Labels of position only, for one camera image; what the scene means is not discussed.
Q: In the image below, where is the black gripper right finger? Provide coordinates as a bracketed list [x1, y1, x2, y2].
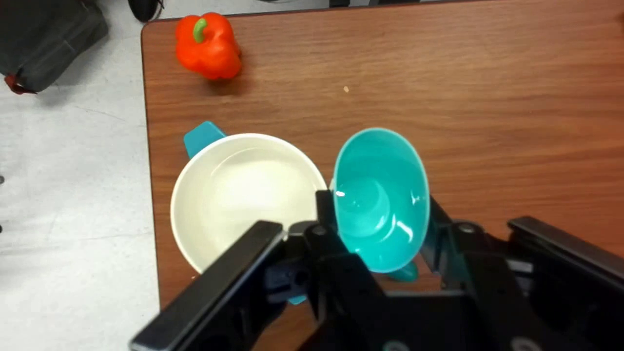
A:
[422, 194, 624, 351]

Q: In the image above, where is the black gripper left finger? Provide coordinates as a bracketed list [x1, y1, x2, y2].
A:
[127, 188, 395, 351]

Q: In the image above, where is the teal blue plastic cup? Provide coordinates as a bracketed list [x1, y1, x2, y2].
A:
[332, 124, 434, 284]

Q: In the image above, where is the wooden table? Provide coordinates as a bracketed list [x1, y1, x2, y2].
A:
[139, 0, 624, 351]

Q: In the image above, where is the orange toy bell pepper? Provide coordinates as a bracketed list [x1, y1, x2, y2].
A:
[174, 9, 246, 83]

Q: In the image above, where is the black caster foot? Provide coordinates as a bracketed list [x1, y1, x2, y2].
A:
[127, 0, 166, 25]

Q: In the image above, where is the dark bag on floor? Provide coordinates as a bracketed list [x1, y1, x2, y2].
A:
[0, 0, 112, 95]

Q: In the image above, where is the white dish with teal handles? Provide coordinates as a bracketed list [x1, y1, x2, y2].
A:
[168, 118, 330, 307]

